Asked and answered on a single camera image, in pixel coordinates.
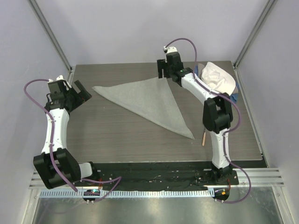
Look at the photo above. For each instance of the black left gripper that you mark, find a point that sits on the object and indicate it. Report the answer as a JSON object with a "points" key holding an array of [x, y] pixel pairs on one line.
{"points": [[83, 96]]}

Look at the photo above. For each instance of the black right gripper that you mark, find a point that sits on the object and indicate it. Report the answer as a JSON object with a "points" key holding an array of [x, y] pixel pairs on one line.
{"points": [[162, 64]]}

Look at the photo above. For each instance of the grey cloth napkin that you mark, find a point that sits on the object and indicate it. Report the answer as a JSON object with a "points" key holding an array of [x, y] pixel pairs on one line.
{"points": [[151, 99]]}

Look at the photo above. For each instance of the wooden handled spoon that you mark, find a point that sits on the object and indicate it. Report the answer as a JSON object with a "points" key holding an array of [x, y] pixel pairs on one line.
{"points": [[203, 137]]}

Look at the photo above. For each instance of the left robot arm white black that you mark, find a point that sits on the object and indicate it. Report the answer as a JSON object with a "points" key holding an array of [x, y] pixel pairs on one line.
{"points": [[55, 165]]}

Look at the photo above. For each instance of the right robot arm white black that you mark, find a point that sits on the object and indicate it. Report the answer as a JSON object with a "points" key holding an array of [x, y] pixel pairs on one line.
{"points": [[217, 111]]}

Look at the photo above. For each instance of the beige grey cloth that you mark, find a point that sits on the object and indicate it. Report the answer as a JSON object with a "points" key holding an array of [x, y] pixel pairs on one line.
{"points": [[236, 89]]}

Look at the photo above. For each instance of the white cloth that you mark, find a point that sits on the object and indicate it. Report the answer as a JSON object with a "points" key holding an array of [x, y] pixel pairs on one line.
{"points": [[217, 78]]}

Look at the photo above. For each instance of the blue checked cloth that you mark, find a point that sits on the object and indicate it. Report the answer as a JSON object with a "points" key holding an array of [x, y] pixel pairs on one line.
{"points": [[233, 96]]}

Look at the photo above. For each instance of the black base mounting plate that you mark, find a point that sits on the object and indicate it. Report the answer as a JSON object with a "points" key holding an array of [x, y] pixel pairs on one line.
{"points": [[164, 176]]}

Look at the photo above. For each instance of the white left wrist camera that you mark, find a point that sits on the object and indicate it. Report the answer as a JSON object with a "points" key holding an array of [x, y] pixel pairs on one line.
{"points": [[60, 78]]}

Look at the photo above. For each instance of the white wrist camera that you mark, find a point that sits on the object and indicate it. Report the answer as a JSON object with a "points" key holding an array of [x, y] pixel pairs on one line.
{"points": [[60, 78], [169, 49]]}

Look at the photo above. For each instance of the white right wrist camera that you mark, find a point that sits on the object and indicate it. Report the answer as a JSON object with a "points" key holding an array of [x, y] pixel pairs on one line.
{"points": [[169, 49]]}

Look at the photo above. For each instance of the left aluminium frame post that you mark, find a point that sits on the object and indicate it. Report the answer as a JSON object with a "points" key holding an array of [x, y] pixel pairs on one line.
{"points": [[45, 25]]}

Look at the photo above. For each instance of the aluminium frame post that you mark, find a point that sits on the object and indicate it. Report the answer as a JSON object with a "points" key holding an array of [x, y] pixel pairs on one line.
{"points": [[255, 30], [45, 25]]}

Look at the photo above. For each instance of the white slotted cable duct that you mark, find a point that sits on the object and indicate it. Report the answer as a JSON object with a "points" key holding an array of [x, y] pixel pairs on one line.
{"points": [[90, 193]]}

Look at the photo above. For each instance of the right aluminium frame post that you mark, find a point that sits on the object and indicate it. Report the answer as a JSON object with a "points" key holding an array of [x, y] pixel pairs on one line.
{"points": [[255, 30]]}

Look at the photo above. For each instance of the front aluminium frame rail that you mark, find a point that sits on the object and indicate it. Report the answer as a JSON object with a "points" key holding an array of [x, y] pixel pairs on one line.
{"points": [[260, 177]]}

